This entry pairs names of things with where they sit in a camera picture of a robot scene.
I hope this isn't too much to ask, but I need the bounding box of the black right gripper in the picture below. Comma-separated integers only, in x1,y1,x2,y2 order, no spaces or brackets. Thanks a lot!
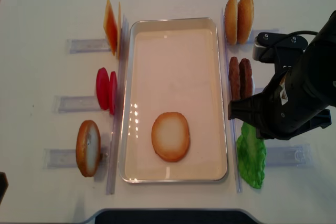
228,42,332,140

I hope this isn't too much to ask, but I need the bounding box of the green lettuce leaf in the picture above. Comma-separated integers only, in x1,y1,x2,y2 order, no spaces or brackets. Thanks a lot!
236,122,267,189

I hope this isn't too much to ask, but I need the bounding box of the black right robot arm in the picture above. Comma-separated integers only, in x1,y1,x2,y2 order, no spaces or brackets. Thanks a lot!
228,15,335,140

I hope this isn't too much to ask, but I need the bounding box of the inner red tomato slice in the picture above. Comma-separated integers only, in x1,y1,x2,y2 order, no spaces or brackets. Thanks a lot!
109,71,118,115

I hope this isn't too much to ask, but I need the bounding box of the clear right front strip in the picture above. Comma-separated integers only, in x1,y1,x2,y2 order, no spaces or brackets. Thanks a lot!
219,8,244,193

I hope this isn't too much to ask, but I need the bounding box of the clear strip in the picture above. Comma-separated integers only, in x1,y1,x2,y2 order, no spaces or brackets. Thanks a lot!
219,8,244,193
106,14,130,195

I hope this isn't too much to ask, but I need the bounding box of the bottom bun slice in tray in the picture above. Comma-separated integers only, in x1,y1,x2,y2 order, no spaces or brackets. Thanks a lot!
151,112,190,162

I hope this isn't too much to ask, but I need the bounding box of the metal baking tray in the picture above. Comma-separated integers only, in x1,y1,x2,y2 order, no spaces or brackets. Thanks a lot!
118,17,228,183

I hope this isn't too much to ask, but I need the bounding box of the inner top bun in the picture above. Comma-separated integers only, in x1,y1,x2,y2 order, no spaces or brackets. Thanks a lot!
224,0,238,45

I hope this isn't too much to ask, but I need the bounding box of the outer top bun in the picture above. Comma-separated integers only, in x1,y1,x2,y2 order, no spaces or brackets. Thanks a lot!
237,0,254,44

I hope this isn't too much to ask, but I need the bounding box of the clear left front strip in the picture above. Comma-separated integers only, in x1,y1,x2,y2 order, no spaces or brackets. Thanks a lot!
106,14,130,195

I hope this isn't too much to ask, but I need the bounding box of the upright bun slice left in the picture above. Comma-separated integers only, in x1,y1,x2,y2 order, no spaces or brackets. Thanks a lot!
76,120,101,177

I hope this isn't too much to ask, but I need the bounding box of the black base at bottom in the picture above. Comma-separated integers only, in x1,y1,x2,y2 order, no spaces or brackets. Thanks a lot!
95,210,256,223

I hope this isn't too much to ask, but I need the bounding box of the black left gripper tip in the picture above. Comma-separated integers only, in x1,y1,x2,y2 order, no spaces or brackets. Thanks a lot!
0,172,8,203

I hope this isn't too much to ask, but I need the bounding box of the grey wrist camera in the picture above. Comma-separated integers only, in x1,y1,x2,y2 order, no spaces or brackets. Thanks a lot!
253,32,308,63

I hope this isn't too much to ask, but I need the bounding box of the clear lettuce rack rail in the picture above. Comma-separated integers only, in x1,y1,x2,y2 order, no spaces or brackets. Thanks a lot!
266,144,312,167

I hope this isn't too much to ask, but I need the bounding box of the clear cheese rack rail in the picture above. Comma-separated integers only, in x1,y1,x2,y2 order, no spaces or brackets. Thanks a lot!
67,39,111,54

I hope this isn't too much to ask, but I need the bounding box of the clear tomato rack rail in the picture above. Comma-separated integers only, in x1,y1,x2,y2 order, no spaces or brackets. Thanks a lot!
52,96,101,113

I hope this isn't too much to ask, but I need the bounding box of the clear left bun rack rail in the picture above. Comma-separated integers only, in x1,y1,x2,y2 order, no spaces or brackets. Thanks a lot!
43,147,109,169

